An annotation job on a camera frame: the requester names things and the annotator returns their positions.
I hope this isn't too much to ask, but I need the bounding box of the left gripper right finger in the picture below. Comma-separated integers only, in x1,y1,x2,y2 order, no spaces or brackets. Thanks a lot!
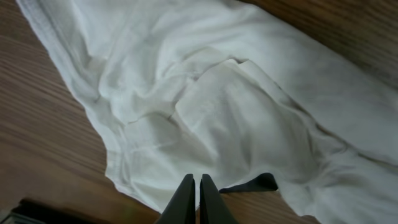
200,174,238,224

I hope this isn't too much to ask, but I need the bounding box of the white t-shirt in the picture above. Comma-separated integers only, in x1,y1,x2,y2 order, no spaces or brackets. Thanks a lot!
18,0,397,223

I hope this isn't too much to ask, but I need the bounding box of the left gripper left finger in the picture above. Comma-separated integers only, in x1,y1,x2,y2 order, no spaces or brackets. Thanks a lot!
155,174,196,224

